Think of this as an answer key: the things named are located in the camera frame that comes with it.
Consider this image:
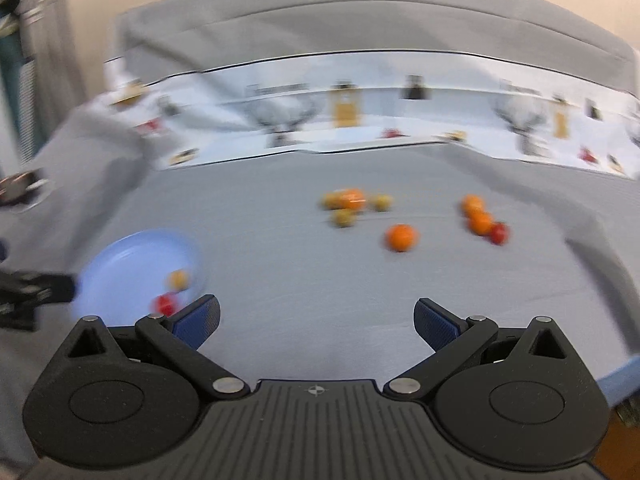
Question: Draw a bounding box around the grey pillow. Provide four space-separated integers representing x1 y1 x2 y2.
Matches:
116 0 640 103

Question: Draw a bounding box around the grey curtain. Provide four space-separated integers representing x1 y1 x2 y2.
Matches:
25 0 88 161

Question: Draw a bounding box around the blue mattress sheet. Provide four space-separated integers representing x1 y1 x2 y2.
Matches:
602 362 640 406

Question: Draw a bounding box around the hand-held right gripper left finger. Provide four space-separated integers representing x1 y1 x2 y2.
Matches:
52 294 252 402

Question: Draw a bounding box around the grey bed cover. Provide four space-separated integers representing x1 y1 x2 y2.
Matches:
0 92 640 480

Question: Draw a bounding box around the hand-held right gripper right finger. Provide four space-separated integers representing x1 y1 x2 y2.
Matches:
383 298 585 402

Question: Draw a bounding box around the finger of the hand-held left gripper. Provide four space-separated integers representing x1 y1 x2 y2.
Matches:
34 273 77 307

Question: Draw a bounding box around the blue plate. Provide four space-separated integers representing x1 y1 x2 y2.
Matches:
75 228 207 333

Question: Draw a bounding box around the white printed blanket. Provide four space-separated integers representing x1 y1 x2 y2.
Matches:
102 50 640 182

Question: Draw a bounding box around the teal curtain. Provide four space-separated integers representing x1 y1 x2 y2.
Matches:
0 25 37 161

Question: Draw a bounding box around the large orange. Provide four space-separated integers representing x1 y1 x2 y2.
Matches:
385 223 420 254

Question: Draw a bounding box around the black smartphone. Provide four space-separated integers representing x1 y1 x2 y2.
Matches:
0 172 48 207

